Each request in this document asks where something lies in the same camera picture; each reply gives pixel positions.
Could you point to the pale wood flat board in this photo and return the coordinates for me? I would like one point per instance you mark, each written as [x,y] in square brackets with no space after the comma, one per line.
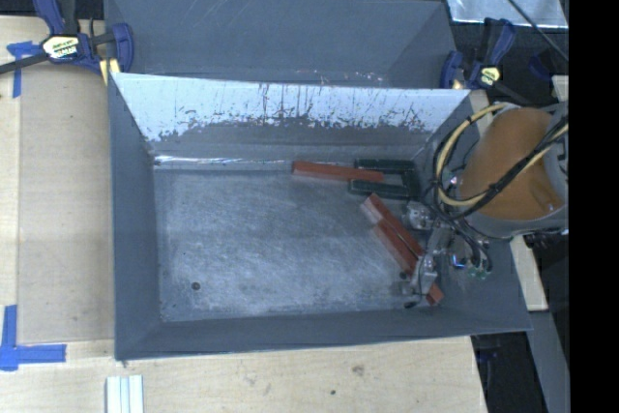
[63,208]

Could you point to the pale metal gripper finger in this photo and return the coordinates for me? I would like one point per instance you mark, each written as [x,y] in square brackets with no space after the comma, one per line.
[414,287]
[429,273]

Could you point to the red-brown block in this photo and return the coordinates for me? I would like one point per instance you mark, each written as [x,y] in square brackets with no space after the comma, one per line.
[401,254]
[333,171]
[392,220]

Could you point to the grey metal bin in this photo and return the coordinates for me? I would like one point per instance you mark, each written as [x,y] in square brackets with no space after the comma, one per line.
[271,246]

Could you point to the black cylinder on white bracket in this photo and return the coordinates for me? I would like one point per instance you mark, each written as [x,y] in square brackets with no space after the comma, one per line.
[537,241]

